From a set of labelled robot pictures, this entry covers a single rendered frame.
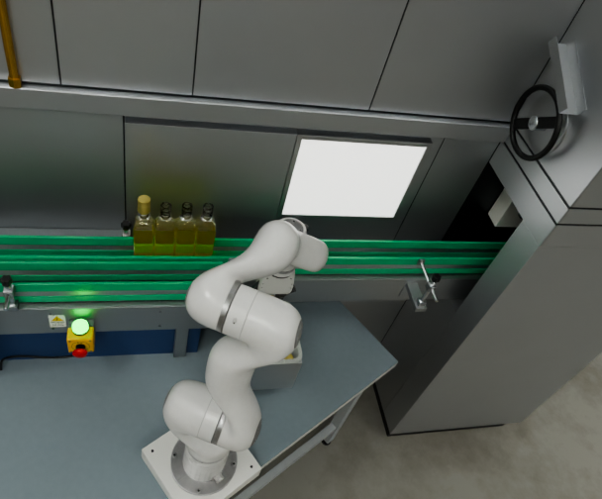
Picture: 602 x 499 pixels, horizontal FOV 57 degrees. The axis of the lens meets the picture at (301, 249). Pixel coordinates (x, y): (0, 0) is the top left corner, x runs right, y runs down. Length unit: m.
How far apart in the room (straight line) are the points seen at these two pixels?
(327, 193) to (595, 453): 2.15
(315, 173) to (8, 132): 0.85
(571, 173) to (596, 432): 2.03
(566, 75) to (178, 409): 1.31
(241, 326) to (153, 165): 0.75
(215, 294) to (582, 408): 2.73
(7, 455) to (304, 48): 1.37
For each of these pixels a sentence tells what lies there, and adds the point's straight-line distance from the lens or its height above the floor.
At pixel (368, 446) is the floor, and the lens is 2.79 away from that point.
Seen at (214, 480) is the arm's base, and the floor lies 0.81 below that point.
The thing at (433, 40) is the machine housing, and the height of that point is 1.80.
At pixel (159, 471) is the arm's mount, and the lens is 1.73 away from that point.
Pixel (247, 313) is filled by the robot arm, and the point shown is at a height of 1.60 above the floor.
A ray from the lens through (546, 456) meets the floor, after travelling 3.20.
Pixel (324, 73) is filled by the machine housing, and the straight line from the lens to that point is 1.56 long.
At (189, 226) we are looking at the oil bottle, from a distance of 1.62.
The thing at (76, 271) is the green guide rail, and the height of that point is 1.09.
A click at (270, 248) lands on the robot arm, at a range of 1.06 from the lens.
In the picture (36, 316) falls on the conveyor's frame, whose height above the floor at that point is 1.01.
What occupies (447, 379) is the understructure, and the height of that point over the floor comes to 0.61.
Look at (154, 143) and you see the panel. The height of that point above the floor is 1.43.
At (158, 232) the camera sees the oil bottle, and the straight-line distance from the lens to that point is 1.63.
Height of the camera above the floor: 2.43
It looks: 46 degrees down
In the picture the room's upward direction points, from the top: 18 degrees clockwise
